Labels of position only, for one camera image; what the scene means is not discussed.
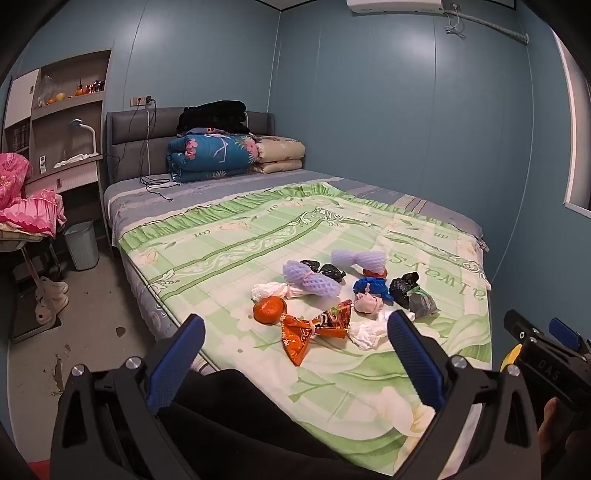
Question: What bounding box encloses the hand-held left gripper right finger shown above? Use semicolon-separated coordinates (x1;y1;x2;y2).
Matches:
387;309;542;480

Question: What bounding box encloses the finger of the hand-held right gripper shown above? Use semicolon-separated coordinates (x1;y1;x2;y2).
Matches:
504;309;539;343
549;318;591;358

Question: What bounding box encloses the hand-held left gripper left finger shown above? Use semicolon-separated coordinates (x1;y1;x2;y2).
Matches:
50;314;206;480

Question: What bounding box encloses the black plastic bag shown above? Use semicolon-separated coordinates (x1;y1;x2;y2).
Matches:
389;272;421;308

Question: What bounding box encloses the blue plastic bag bundle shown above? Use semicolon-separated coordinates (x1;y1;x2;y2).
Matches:
353;277;395;303

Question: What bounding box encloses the white tissue bundle pink band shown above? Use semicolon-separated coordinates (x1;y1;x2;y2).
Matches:
252;282;305;301

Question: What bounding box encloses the orange snack wrapper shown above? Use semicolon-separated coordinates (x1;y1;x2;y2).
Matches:
280;300;354;365

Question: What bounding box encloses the person's right hand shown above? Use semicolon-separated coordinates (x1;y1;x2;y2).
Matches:
537;397;566;462

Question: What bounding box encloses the grey plastic bag bundle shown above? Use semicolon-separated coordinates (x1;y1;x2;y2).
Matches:
409;287;438;319

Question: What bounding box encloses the pink plastic bag bundle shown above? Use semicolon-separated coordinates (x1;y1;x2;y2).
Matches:
353;293;385;319

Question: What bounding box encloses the purple foam fruit net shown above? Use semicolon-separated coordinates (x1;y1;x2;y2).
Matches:
283;259;342;298
331;249;386;273

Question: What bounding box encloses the black bag with white band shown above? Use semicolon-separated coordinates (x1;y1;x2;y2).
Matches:
299;259;347;283

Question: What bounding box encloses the green printed bedsheet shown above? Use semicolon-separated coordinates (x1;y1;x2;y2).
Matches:
117;182;492;472

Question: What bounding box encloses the white slipper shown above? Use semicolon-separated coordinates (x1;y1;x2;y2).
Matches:
36;277;69;301
34;294;69;326

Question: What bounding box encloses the pale plastic waste basket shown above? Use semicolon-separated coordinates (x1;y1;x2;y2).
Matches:
63;220;100;271

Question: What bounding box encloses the window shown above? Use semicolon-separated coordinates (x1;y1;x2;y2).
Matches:
551;32;591;213

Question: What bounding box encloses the blue floral folded quilt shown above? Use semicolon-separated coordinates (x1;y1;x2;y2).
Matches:
166;131;262;183

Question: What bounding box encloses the pink quilt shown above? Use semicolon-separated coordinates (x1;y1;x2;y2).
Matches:
0;152;68;238

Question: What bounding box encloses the white cloth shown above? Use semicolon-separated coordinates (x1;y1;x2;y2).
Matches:
54;154;92;169

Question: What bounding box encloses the grey padded headboard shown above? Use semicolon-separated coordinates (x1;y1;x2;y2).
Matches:
105;107;276;185

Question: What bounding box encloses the white desk lamp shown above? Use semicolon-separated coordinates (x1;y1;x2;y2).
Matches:
68;119;99;157

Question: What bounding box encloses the black folded cloth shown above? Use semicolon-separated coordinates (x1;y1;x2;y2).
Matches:
178;100;250;136

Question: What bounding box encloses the wrapped air conditioner pipe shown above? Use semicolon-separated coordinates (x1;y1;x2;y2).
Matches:
442;7;530;45

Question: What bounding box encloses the clear plastic bag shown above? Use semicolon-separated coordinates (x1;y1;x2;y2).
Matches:
36;75;59;108

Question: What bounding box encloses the white air conditioner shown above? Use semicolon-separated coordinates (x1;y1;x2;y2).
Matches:
346;0;444;14

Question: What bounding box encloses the black charging cable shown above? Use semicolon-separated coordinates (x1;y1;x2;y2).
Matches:
128;98;186;202

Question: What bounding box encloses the wooden wall shelf unit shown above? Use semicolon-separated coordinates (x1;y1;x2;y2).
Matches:
2;48;114;217

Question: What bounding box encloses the white power cord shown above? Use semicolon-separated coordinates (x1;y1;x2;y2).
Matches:
444;4;467;38

